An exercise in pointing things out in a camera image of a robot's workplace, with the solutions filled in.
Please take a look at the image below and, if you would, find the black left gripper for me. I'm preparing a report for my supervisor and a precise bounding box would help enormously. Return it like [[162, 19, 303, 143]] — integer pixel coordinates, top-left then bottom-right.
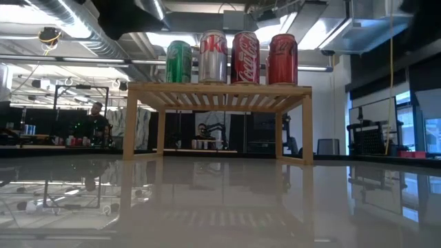
[[91, 0, 170, 41]]

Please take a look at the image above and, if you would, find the green soda can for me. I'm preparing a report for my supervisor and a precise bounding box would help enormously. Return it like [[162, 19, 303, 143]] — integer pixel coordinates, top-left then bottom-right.
[[165, 40, 193, 84]]

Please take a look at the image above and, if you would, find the silver diet cola can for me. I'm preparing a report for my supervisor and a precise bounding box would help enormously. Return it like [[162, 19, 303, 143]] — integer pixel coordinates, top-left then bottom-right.
[[198, 30, 228, 85]]

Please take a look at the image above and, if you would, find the black and red cola can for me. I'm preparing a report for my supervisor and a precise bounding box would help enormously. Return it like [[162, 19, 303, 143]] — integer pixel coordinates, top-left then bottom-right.
[[230, 31, 261, 85]]

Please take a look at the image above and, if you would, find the red cola can black script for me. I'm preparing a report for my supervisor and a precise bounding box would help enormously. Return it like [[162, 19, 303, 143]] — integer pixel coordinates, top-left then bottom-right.
[[267, 33, 299, 86]]

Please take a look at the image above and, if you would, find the wooden slatted shelf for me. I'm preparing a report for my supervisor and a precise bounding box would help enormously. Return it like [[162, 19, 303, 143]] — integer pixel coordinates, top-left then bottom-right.
[[123, 81, 314, 166]]

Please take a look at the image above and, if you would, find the long ceiling light bar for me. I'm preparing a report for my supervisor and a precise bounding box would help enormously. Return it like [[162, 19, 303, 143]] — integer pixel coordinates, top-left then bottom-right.
[[0, 54, 167, 67]]

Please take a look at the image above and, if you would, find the round ceiling device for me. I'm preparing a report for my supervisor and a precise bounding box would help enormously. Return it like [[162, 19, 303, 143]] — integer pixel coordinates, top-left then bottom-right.
[[37, 26, 63, 45]]

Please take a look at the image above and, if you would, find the person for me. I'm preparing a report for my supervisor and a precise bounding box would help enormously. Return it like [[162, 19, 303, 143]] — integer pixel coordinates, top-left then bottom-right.
[[88, 101, 111, 146], [196, 123, 209, 141]]

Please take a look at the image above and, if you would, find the white marbled curtain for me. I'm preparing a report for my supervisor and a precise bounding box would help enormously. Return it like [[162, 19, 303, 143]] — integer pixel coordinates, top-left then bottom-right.
[[106, 108, 152, 151]]

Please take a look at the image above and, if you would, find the grey waste bin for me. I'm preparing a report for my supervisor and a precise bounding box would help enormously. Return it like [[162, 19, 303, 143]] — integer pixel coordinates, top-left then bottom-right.
[[316, 138, 340, 156]]

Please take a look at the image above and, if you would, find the black equipment cart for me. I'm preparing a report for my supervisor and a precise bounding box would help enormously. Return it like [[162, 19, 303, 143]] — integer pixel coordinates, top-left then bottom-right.
[[347, 118, 404, 156]]

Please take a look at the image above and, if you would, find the red box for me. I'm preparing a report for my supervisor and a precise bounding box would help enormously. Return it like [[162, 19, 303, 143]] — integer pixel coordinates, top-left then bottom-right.
[[399, 150, 427, 159]]

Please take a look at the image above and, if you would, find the round silver ventilation duct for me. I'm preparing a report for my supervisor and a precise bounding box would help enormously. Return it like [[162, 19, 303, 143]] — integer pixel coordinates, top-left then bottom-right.
[[27, 0, 166, 83]]

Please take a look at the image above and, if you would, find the black rig frame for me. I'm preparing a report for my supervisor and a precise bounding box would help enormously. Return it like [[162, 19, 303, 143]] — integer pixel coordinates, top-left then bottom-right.
[[53, 84, 110, 111]]

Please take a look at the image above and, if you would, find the rectangular silver ventilation duct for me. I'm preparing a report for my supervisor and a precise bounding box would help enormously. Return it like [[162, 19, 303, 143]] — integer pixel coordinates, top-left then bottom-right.
[[318, 0, 413, 56]]

